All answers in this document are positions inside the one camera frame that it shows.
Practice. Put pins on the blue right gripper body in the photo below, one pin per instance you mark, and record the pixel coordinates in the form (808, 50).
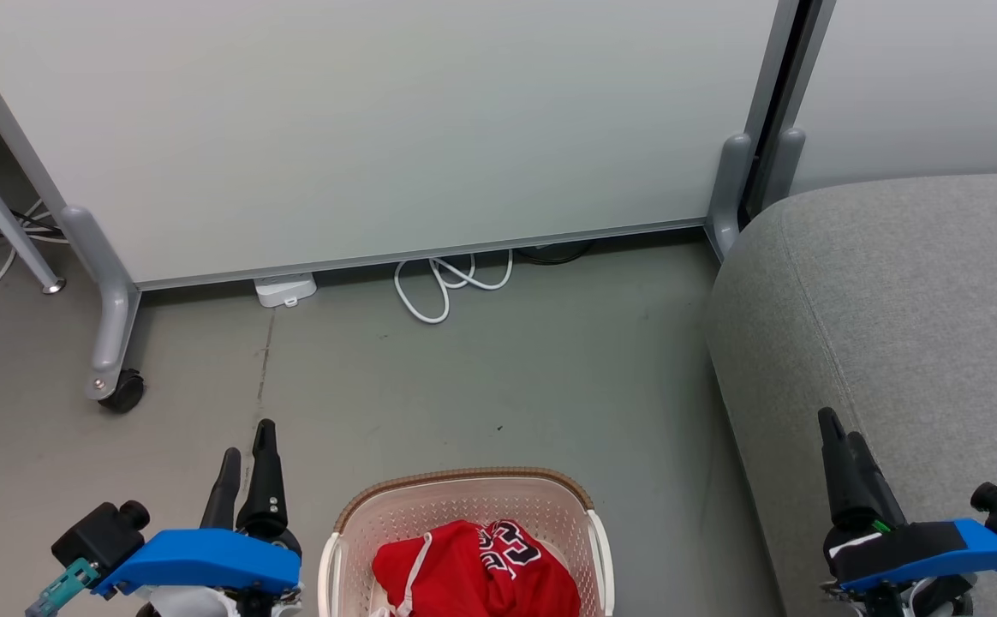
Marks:
(918, 548)

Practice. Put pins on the grey metal table leg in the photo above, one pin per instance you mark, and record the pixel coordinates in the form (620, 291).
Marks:
(2, 214)

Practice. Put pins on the grey partition leg with caster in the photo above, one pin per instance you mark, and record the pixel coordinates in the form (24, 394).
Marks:
(113, 308)

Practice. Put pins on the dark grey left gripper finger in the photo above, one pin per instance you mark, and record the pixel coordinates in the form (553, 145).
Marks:
(224, 493)
(267, 480)

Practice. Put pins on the white partition panel grey frame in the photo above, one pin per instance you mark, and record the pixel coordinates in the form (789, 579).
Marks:
(379, 128)

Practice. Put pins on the grey partition foot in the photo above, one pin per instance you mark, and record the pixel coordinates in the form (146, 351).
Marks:
(788, 163)
(728, 188)

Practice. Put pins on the red jersey garment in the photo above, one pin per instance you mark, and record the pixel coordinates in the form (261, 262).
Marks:
(464, 574)

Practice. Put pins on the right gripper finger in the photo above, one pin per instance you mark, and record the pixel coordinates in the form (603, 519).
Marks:
(837, 471)
(875, 497)

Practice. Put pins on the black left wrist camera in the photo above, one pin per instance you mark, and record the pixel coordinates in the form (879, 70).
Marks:
(100, 531)

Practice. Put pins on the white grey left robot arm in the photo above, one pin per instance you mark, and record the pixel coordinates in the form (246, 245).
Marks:
(186, 604)

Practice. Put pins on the beige perforated laundry basket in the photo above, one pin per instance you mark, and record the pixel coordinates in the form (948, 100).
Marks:
(464, 497)

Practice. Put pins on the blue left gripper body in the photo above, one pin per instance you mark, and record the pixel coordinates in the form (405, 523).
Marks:
(207, 557)

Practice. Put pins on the grey fabric sofa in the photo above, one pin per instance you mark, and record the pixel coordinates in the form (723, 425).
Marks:
(892, 326)

